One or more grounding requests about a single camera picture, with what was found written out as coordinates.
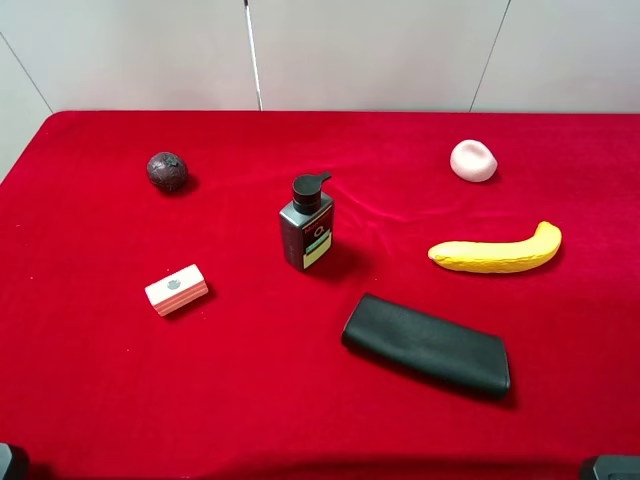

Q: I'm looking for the yellow banana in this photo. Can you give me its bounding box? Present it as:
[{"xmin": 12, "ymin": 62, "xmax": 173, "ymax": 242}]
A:
[{"xmin": 427, "ymin": 221, "xmax": 562, "ymax": 274}]

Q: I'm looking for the black device bottom right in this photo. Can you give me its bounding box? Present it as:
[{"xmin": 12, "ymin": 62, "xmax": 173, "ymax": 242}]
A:
[{"xmin": 579, "ymin": 455, "xmax": 640, "ymax": 480}]

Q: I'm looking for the black device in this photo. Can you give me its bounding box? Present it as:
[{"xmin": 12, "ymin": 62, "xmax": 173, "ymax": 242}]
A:
[
  {"xmin": 579, "ymin": 455, "xmax": 640, "ymax": 480},
  {"xmin": 0, "ymin": 443, "xmax": 29, "ymax": 480}
]

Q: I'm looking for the pink white round sponge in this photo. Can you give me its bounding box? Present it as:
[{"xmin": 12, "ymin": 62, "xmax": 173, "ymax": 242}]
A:
[{"xmin": 450, "ymin": 139, "xmax": 498, "ymax": 183}]

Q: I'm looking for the dark maroon ball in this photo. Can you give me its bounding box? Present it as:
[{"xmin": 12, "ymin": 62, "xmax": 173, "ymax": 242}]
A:
[{"xmin": 146, "ymin": 152, "xmax": 189, "ymax": 193}]

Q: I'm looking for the pink white striped block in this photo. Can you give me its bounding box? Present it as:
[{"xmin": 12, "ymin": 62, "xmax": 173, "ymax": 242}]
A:
[{"xmin": 144, "ymin": 264, "xmax": 209, "ymax": 317}]

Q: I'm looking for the black pump bottle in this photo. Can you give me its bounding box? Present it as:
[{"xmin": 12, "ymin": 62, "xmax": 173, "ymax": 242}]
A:
[{"xmin": 279, "ymin": 172, "xmax": 335, "ymax": 271}]

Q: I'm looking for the black device bottom left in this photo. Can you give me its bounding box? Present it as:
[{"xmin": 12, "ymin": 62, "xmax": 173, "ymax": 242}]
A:
[{"xmin": 0, "ymin": 443, "xmax": 29, "ymax": 480}]

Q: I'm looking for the black leather pouch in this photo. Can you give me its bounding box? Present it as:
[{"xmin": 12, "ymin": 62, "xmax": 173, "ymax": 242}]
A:
[{"xmin": 341, "ymin": 294, "xmax": 511, "ymax": 399}]

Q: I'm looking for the red velvet tablecloth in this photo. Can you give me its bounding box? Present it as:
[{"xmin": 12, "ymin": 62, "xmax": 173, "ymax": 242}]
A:
[{"xmin": 1, "ymin": 111, "xmax": 639, "ymax": 479}]

